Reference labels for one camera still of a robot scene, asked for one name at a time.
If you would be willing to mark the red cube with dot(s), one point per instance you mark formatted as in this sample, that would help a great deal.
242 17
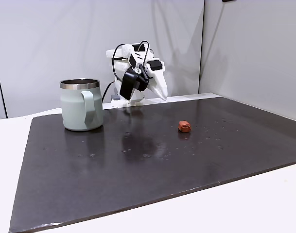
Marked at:
184 126

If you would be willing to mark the grey connector block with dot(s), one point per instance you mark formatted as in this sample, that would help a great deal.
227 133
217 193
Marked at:
115 97

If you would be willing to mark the dark grey table mat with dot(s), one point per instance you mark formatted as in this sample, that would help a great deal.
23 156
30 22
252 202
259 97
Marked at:
143 165

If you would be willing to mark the pale green steel-rimmed mug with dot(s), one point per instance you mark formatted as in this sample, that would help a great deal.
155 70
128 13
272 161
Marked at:
77 109

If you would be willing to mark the black camera box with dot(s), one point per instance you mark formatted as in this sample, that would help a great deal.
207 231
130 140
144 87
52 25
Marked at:
129 83

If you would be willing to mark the dark object at wall top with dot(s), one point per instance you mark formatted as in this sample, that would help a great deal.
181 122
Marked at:
228 0

